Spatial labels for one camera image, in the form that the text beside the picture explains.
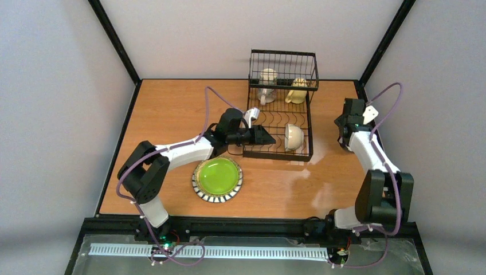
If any white bowl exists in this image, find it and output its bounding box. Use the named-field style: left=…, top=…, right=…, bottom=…
left=284, top=124, right=304, bottom=152

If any black enclosure frame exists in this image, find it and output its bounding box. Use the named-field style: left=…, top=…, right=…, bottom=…
left=65, top=1, right=433, bottom=274

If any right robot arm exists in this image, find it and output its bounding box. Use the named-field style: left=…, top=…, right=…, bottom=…
left=334, top=98, right=414, bottom=235

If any tall patterned ceramic cup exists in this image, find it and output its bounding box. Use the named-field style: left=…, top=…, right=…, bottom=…
left=257, top=68, right=277, bottom=105

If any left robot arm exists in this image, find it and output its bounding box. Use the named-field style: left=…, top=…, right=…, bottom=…
left=116, top=107, right=276, bottom=228

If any green plate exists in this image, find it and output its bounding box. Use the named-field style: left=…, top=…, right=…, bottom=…
left=196, top=157, right=240, bottom=196

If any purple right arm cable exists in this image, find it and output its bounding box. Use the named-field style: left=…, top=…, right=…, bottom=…
left=328, top=82, right=404, bottom=269

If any yellow ceramic mug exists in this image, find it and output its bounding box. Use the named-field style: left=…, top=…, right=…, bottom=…
left=284, top=78, right=308, bottom=104

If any black wire dish rack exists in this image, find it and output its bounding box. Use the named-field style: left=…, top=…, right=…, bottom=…
left=242, top=49, right=319, bottom=162

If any striped plate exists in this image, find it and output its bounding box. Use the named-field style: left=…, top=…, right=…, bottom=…
left=191, top=156, right=243, bottom=203

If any white cable duct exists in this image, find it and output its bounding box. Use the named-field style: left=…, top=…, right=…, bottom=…
left=88, top=243, right=328, bottom=261

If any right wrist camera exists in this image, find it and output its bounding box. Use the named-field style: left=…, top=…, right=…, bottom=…
left=363, top=105, right=379, bottom=124

